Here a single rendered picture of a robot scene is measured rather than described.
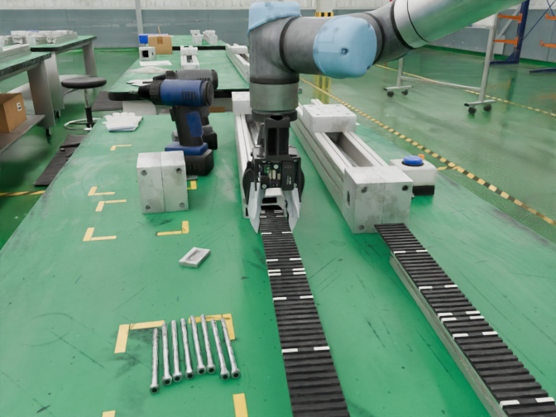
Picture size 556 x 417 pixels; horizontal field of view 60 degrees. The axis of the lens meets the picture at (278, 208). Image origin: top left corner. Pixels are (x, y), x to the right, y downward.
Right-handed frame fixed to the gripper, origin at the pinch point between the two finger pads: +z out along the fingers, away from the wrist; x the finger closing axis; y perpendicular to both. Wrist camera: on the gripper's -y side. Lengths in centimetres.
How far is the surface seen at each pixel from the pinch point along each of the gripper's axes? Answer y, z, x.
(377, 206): 0.9, -2.8, 18.1
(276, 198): -8.5, -1.4, 1.4
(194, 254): 7.4, 1.6, -13.3
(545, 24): -986, -7, 689
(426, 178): -16.1, -1.7, 33.8
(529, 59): -1015, 68, 686
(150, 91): -37.5, -17.3, -24.4
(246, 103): -65, -10, -2
